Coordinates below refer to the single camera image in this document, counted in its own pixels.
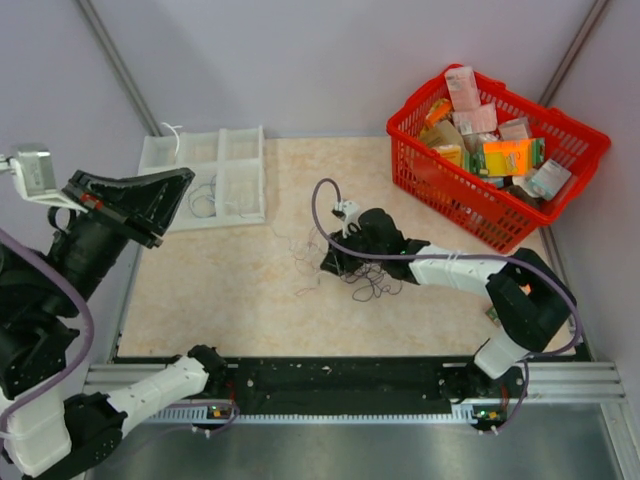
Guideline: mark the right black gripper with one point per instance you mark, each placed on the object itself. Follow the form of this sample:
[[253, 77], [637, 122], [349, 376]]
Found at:
[[334, 261]]

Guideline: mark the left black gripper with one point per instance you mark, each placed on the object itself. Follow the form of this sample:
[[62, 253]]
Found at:
[[134, 202]]

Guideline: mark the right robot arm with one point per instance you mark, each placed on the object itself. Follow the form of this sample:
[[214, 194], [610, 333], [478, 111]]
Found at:
[[530, 301]]

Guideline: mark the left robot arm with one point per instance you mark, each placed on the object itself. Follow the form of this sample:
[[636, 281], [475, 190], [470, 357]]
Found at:
[[45, 434]]

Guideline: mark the white compartment tray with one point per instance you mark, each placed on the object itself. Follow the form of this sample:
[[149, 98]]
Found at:
[[229, 188]]

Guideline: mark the red plastic basket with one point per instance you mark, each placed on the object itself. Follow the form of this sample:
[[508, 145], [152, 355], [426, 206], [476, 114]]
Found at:
[[493, 216]]

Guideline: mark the orange green box on table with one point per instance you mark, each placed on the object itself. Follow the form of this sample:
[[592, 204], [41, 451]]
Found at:
[[491, 313]]

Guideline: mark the tan cardboard box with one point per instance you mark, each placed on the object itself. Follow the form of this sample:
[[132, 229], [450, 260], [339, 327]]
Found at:
[[442, 134]]

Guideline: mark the pink box flat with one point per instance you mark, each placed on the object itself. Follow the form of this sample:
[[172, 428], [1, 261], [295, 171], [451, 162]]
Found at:
[[480, 120]]

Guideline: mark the orange yellow box in basket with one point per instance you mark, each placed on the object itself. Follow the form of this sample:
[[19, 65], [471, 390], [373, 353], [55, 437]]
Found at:
[[509, 158]]

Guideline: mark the pink box upright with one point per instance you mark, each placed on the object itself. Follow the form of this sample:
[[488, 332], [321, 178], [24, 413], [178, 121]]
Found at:
[[462, 88]]

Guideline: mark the pale blue box in basket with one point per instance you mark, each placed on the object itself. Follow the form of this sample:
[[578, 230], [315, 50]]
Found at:
[[547, 180]]

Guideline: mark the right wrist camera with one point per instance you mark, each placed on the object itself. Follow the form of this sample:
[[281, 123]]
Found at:
[[348, 212]]

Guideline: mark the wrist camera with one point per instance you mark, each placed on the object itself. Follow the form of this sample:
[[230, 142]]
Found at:
[[348, 212], [33, 176]]

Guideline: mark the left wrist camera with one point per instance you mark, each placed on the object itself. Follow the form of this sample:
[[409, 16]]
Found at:
[[33, 176]]

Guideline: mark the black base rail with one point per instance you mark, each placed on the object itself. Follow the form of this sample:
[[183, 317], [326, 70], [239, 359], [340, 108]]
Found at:
[[357, 385]]

